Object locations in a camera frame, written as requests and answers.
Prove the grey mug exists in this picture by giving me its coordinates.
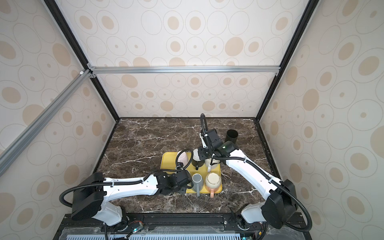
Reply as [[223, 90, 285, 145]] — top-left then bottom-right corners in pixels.
[[192, 173, 204, 197]]

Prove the black corner frame post left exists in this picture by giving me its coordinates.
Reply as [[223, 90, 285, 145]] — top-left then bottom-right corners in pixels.
[[43, 0, 120, 122]]

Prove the black corner frame post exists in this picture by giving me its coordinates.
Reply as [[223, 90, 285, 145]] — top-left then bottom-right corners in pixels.
[[255, 0, 320, 121], [43, 0, 120, 122]]

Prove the horizontal aluminium rail back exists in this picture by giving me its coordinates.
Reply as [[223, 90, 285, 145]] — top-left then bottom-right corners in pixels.
[[91, 66, 280, 74]]

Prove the peach mug cream base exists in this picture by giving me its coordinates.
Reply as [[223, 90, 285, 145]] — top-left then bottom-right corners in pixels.
[[205, 173, 222, 198]]

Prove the diagonal aluminium rail left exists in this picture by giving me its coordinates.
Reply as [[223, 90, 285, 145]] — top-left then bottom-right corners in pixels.
[[1, 69, 91, 175]]

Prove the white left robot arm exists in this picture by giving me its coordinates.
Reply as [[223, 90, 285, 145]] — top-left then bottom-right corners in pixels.
[[59, 170, 194, 226]]

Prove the yellow plastic tray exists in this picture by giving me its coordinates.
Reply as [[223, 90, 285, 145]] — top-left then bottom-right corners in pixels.
[[161, 152, 223, 194]]

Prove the black mug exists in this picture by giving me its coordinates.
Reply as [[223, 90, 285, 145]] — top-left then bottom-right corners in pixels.
[[225, 130, 239, 144]]

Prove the speckled beige mug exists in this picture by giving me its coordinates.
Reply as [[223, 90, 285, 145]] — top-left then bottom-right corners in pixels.
[[205, 159, 220, 173]]

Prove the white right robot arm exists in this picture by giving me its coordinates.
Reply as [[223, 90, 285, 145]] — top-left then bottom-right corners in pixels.
[[198, 129, 313, 232]]

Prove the black corner frame post right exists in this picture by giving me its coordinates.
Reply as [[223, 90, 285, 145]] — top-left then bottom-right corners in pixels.
[[255, 0, 320, 121]]

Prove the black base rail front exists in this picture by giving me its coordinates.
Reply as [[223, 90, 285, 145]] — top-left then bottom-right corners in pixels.
[[54, 213, 311, 240]]

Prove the pink mug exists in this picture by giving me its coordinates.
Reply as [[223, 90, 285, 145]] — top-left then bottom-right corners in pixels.
[[176, 151, 189, 169]]

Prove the black-green mug white base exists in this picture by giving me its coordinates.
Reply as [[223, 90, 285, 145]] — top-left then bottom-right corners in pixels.
[[192, 149, 205, 171]]

